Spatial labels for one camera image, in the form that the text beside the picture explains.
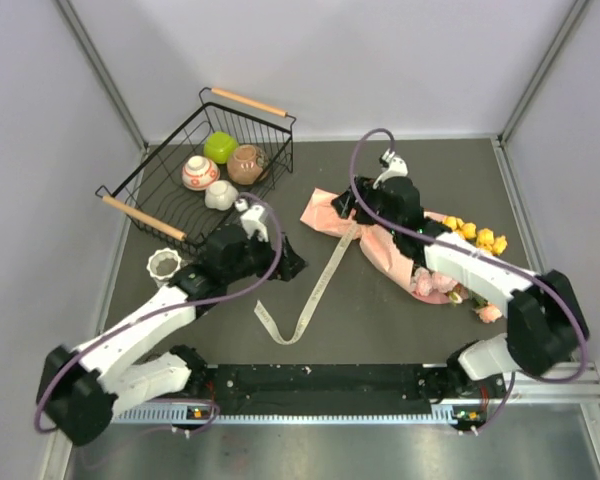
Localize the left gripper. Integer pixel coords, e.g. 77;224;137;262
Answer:
224;227;308;284

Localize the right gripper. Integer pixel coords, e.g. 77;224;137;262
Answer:
332;175;401;235

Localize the beige ribbon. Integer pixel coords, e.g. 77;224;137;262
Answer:
254;224;359;346

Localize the pink wrapping paper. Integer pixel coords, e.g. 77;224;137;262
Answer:
299;187;464;304

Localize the pink flower bunch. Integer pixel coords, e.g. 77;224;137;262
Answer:
407;267;504;323

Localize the yellow flower bunch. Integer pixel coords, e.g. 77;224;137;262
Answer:
442;216;508;256

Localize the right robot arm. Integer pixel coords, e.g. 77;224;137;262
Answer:
331;177;589;396

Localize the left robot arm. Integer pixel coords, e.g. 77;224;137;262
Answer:
34;225;307;446

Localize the white ribbed ceramic vase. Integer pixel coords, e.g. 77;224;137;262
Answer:
146;248;183;288

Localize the white flower-shaped cup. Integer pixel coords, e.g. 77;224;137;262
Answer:
204;180;239;211

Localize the brown ceramic cup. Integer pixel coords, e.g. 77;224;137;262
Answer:
227;144;269;186

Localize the white red-patterned bowl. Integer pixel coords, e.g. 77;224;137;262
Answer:
181;155;220;191

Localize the green plastic cup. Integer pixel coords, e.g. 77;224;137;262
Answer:
203;131;239;165

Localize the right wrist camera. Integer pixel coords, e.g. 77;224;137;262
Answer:
373;150;408;189

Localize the black wire basket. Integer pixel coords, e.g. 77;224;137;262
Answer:
95;87;296;253

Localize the slotted cable duct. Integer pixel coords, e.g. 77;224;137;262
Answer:
112;401;486;429

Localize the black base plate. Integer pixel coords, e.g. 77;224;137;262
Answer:
191;364;476;413

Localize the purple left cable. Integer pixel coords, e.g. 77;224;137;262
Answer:
33;192;285;436

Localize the aluminium front rail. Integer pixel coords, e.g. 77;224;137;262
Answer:
416;362;600;406

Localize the right frame post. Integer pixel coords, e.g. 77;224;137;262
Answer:
497;0;591;148

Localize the frame post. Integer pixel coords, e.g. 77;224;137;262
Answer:
52;0;147;151
497;0;591;148

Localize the left frame post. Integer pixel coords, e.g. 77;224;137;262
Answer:
52;0;147;151

